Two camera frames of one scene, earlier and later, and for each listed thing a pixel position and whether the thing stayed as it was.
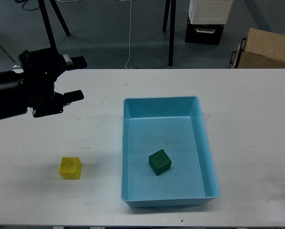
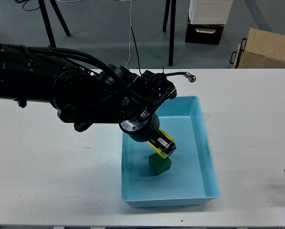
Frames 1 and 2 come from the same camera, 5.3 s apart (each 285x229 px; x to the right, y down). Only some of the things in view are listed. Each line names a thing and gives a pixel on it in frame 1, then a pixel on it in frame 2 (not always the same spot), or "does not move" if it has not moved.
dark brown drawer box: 204,34 does not move
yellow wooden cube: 70,168 → 161,153
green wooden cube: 159,161 does not move
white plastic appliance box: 209,12 does not move
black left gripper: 41,67 → 143,128
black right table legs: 172,18 does not move
